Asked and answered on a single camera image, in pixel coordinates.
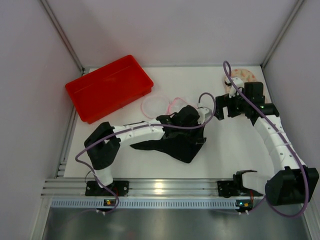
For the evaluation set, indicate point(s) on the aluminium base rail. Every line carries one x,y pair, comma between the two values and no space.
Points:
138,187

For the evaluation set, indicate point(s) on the white mesh laundry bag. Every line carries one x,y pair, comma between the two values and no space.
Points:
156,105

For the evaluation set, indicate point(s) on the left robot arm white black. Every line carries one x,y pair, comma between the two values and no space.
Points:
104,143

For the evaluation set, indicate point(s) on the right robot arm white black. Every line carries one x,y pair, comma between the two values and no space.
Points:
292,181

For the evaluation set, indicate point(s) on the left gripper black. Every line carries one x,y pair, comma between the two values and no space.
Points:
200,135

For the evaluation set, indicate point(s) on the slotted cable duct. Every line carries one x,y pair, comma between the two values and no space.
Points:
142,203

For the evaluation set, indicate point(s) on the red plastic bin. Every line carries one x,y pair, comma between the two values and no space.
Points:
109,88

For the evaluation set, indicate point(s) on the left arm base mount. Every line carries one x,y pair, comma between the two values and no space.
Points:
119,187

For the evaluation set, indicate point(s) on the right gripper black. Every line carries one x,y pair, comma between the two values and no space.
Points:
227,105

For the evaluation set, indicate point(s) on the black bra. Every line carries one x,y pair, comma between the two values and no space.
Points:
180,144

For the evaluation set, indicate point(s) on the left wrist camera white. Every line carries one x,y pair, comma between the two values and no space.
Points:
204,114

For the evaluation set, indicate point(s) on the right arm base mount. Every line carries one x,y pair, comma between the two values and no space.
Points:
228,188

